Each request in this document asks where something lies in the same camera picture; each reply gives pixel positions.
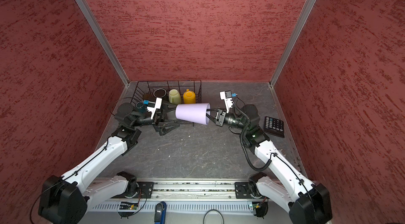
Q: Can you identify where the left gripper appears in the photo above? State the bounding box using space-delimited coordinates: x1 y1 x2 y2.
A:
131 99 180 135

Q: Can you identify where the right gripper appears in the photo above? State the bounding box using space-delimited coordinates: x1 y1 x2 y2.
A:
202 107 248 131

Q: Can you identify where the lavender cup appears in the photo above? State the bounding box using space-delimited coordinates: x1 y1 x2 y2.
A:
175 103 211 125

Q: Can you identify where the light green mug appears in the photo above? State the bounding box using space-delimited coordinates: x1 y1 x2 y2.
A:
168 89 182 105

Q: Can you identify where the black mug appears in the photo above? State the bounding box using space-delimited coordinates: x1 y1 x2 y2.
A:
153 88 169 101

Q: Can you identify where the yellow mug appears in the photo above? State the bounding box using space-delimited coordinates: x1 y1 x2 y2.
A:
183 89 196 104

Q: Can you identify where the grey mug cream inside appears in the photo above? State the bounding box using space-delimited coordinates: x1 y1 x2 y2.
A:
165 109 177 121

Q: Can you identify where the teal mug white inside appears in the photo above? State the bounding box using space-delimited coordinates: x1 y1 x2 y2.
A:
136 102 147 113

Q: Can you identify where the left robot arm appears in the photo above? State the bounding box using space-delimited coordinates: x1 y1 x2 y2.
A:
38 102 186 224

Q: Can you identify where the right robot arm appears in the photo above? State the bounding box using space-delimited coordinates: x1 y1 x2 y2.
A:
206 105 333 224

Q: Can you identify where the black calculator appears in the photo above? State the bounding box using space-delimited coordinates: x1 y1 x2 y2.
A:
264 116 285 138

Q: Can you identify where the left corner aluminium profile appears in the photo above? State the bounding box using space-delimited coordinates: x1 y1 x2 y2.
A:
75 0 130 87

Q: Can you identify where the corner aluminium profile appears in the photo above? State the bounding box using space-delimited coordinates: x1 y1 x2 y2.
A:
75 0 130 87
270 0 317 88

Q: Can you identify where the right corner aluminium profile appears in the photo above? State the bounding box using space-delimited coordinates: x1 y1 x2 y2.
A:
270 0 317 88

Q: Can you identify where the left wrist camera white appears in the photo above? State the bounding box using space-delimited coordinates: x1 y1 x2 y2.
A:
143 98 162 119

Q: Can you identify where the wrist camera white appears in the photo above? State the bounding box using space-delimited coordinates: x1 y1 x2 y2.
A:
143 98 162 119
220 91 237 113

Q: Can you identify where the black wire dish rack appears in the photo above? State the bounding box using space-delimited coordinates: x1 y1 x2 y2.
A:
130 80 202 127

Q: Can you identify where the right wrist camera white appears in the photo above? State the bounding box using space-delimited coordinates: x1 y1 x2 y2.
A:
220 91 237 113

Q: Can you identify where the front aluminium rail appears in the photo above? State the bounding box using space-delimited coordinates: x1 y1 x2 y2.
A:
85 179 322 201

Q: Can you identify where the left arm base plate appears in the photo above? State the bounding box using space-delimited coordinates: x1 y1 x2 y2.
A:
123 182 155 199

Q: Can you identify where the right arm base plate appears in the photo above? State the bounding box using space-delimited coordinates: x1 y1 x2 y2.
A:
234 182 265 199

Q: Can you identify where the black cable loop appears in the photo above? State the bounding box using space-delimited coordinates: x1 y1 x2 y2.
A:
202 209 225 224

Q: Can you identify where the blue handled tool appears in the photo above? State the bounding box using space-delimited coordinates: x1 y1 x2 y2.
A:
154 201 167 224

